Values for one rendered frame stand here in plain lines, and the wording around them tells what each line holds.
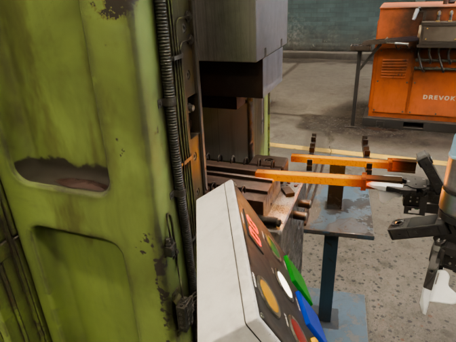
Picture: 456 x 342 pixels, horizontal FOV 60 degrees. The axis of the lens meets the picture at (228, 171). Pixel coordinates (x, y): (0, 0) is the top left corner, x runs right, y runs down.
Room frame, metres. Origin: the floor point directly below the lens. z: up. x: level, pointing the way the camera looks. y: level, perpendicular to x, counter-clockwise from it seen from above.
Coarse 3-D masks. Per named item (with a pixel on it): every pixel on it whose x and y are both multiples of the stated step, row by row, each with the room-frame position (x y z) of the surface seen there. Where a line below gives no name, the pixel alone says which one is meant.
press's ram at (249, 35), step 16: (208, 0) 0.94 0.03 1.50; (224, 0) 0.92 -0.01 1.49; (240, 0) 0.91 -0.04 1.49; (256, 0) 0.90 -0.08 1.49; (272, 0) 1.02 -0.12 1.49; (208, 16) 0.94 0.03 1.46; (224, 16) 0.92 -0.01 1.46; (240, 16) 0.91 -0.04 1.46; (256, 16) 0.90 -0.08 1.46; (272, 16) 1.02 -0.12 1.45; (208, 32) 0.94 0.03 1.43; (224, 32) 0.92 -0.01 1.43; (240, 32) 0.91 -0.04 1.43; (256, 32) 0.90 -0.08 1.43; (272, 32) 1.02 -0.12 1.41; (208, 48) 0.94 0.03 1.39; (224, 48) 0.92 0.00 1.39; (240, 48) 0.91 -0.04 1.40; (256, 48) 0.90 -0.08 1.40; (272, 48) 1.02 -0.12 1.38
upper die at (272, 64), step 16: (208, 64) 0.99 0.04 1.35; (224, 64) 0.98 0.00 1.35; (240, 64) 0.96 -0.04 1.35; (256, 64) 0.95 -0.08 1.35; (272, 64) 1.02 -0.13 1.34; (208, 80) 1.00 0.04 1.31; (224, 80) 0.98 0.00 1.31; (240, 80) 0.96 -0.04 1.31; (256, 80) 0.95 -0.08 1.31; (272, 80) 1.02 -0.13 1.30; (240, 96) 0.96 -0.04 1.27; (256, 96) 0.95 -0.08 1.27
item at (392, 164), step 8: (296, 160) 1.36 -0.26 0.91; (304, 160) 1.35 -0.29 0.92; (320, 160) 1.33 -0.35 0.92; (328, 160) 1.32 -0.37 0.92; (336, 160) 1.32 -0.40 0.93; (344, 160) 1.31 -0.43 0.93; (352, 160) 1.30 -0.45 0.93; (360, 160) 1.30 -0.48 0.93; (368, 160) 1.30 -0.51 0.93; (376, 160) 1.29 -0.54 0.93; (384, 160) 1.29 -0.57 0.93; (392, 160) 1.27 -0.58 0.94; (400, 160) 1.26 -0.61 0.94; (408, 160) 1.26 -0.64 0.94; (416, 160) 1.26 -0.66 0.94; (384, 168) 1.27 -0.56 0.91; (392, 168) 1.27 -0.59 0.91; (400, 168) 1.26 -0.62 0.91; (408, 168) 1.25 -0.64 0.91
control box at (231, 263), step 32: (224, 192) 0.62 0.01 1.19; (224, 224) 0.52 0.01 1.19; (256, 224) 0.60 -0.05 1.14; (224, 256) 0.44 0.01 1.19; (256, 256) 0.46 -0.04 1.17; (224, 288) 0.38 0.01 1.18; (256, 288) 0.37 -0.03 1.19; (224, 320) 0.33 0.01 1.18; (256, 320) 0.32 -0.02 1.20; (288, 320) 0.39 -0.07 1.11
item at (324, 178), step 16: (256, 176) 1.06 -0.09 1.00; (272, 176) 1.05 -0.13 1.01; (288, 176) 1.03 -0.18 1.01; (304, 176) 1.01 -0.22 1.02; (320, 176) 1.00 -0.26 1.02; (336, 176) 0.99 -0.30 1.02; (352, 176) 0.98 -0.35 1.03; (368, 176) 0.96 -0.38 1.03; (384, 176) 0.95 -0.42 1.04; (400, 176) 0.94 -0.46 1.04
